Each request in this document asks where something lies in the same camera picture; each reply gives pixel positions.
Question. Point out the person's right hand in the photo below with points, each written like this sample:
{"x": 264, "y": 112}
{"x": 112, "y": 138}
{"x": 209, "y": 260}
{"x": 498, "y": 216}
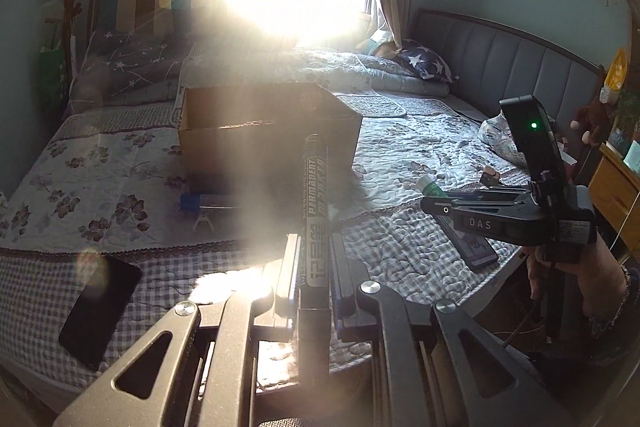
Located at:
{"x": 601, "y": 280}

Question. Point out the green capped white tube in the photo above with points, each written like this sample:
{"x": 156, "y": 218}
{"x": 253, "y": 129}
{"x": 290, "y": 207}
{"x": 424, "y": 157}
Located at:
{"x": 429, "y": 188}

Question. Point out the brown cardboard box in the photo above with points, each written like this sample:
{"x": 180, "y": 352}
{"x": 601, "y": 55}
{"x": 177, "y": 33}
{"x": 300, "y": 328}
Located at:
{"x": 228, "y": 134}

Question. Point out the floral quilted bedspread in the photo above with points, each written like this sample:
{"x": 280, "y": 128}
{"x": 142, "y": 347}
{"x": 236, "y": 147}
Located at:
{"x": 110, "y": 180}

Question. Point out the wooden bedside cabinet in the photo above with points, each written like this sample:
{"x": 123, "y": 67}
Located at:
{"x": 614, "y": 191}

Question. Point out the dark sleeved right forearm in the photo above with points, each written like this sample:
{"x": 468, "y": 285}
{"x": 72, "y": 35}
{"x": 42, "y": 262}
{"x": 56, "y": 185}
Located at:
{"x": 578, "y": 373}

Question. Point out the white plastic bag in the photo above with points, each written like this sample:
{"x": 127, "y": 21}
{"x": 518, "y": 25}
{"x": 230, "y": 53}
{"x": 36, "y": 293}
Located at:
{"x": 496, "y": 134}

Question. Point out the black smartphone dark screen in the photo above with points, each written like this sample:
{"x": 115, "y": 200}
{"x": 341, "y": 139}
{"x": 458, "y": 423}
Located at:
{"x": 92, "y": 321}

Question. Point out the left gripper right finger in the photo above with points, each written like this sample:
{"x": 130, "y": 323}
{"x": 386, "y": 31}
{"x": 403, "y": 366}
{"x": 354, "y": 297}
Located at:
{"x": 433, "y": 365}

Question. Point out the grey padded headboard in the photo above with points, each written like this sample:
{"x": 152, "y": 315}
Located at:
{"x": 491, "y": 61}

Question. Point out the blue handled white tool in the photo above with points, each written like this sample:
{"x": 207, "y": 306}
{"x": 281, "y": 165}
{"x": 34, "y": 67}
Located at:
{"x": 205, "y": 208}

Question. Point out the smartphone with lit screen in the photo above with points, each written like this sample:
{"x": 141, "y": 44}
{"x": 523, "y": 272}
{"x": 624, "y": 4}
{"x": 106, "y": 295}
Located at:
{"x": 474, "y": 251}

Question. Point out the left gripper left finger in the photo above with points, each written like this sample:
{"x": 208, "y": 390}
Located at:
{"x": 197, "y": 366}

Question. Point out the star pattern navy pillow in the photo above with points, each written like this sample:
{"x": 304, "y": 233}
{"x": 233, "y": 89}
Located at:
{"x": 427, "y": 64}

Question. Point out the green bag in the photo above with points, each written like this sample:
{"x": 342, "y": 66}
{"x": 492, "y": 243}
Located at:
{"x": 51, "y": 73}

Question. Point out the constellation pattern dark pillow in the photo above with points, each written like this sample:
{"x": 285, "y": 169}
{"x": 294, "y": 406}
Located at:
{"x": 124, "y": 68}

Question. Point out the black permanent marker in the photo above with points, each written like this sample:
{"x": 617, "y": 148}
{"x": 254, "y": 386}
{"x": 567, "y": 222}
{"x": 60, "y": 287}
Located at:
{"x": 314, "y": 314}

